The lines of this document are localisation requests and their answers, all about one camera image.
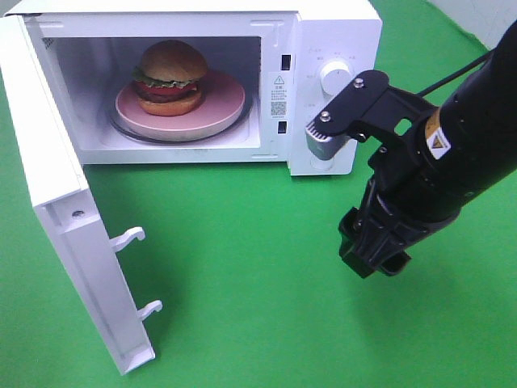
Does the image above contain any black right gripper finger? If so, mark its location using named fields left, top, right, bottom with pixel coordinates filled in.
left=338, top=238, right=376, bottom=279
left=379, top=252, right=411, bottom=276

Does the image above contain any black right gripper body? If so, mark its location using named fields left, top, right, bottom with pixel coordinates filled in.
left=338, top=86, right=459, bottom=259

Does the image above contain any round door release button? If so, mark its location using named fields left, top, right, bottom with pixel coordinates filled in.
left=310, top=155, right=334, bottom=171

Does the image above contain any pink round plate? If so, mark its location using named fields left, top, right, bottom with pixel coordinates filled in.
left=115, top=70, right=246, bottom=142

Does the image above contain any burger with lettuce and tomato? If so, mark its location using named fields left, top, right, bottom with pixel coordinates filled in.
left=132, top=40, right=208, bottom=116

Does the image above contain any white microwave door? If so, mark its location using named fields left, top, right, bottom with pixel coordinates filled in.
left=1, top=15, right=162, bottom=374

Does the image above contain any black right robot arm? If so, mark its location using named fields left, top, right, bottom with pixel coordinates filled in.
left=338, top=27, right=516, bottom=277

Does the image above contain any green table cloth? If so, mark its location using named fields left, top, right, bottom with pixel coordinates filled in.
left=0, top=0, right=517, bottom=388

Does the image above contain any upper white dial knob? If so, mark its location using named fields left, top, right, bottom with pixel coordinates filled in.
left=320, top=58, right=355, bottom=96

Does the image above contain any white microwave oven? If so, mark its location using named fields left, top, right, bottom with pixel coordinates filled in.
left=2, top=1, right=382, bottom=175

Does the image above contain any glass turntable plate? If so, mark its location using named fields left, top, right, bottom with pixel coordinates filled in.
left=110, top=96, right=255, bottom=144

